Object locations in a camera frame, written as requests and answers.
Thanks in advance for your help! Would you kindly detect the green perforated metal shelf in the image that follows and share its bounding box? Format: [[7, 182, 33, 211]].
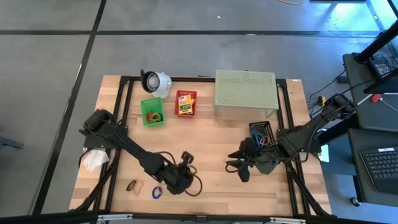
[[213, 68, 279, 118]]

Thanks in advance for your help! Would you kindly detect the red plastic basket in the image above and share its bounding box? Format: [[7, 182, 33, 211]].
[[174, 89, 198, 118]]

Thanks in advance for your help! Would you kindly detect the black left camera cable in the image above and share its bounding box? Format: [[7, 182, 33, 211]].
[[155, 151, 203, 197]]

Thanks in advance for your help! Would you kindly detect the black power adapter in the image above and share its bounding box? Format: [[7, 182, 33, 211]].
[[369, 57, 392, 78]]

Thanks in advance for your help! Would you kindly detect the black aluminium table frame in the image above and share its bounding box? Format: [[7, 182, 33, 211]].
[[70, 75, 332, 224]]

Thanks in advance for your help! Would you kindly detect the white crumpled tissue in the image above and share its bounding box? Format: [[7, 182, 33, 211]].
[[81, 148, 110, 172]]

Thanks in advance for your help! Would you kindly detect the black side desk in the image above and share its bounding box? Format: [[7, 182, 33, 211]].
[[341, 52, 398, 208]]

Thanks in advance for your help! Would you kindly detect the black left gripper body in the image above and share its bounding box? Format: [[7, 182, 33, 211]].
[[163, 151, 196, 195]]

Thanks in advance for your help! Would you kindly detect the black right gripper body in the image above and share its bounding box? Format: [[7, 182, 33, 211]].
[[238, 138, 266, 183]]

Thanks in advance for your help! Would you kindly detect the black camera cable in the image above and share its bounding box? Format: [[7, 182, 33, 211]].
[[224, 158, 246, 174], [155, 151, 203, 197]]

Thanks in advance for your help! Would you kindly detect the black floor cable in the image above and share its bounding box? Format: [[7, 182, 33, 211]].
[[306, 70, 349, 103]]

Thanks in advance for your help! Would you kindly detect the white paper sheet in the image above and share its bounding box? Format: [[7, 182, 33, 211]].
[[317, 143, 330, 163]]

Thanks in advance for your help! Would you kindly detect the black right camera cable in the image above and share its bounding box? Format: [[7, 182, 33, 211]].
[[224, 158, 246, 174]]

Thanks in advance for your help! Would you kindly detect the blue coil wristband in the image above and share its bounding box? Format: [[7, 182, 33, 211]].
[[151, 185, 164, 200]]

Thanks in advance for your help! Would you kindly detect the green plastic basket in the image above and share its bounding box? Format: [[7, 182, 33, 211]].
[[140, 96, 165, 128]]

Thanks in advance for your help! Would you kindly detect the black plastic basket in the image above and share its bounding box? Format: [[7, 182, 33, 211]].
[[248, 120, 277, 149]]

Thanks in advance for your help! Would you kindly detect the black keyboard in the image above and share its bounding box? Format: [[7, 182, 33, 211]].
[[359, 146, 398, 194]]

